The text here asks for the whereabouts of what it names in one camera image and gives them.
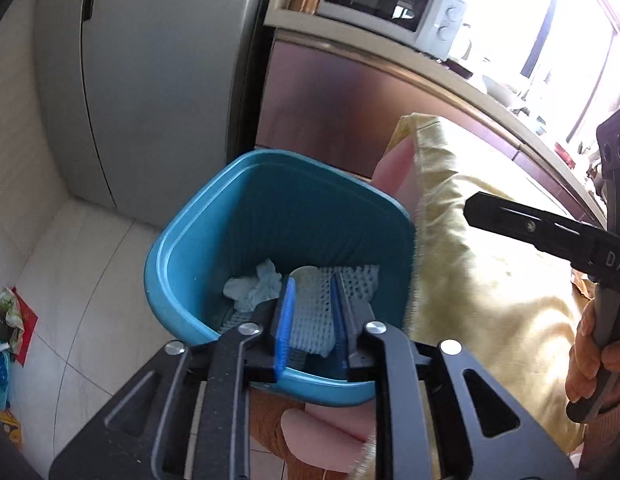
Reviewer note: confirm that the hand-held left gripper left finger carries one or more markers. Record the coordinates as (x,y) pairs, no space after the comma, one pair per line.
(284,320)

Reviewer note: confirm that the crumpled white tissue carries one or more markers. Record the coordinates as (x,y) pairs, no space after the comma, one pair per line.
(252,287)

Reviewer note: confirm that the red bag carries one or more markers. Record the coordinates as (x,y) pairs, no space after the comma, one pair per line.
(26,325)

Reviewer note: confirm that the orange knitted cover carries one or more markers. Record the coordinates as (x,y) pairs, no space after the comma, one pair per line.
(270,420)

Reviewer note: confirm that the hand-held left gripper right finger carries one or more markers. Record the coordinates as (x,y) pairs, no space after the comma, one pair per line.
(341,310)

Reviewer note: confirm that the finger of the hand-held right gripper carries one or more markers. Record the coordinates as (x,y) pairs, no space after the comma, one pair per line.
(519,222)

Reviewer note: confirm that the window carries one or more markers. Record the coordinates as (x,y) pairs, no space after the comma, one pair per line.
(579,35)

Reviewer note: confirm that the yellow blanket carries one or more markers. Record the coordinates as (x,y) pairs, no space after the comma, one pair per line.
(489,300)

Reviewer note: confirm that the blue plastic bin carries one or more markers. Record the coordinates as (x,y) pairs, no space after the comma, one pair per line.
(300,210)

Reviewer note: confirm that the person's right forearm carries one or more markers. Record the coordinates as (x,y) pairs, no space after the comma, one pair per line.
(609,435)

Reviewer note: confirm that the person's right hand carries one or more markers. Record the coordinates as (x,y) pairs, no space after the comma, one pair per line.
(582,365)

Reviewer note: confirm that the green printed plastic bag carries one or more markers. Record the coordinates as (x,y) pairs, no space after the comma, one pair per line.
(10,310)

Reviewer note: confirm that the orange printed box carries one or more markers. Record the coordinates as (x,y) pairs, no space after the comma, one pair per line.
(11,430)

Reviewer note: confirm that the grey refrigerator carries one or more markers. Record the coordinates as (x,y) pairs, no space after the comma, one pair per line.
(165,85)

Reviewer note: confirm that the white foam fruit net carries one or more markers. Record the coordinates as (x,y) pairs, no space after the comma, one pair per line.
(315,310)

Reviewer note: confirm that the purple kitchen cabinet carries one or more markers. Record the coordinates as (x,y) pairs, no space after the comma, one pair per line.
(330,105)

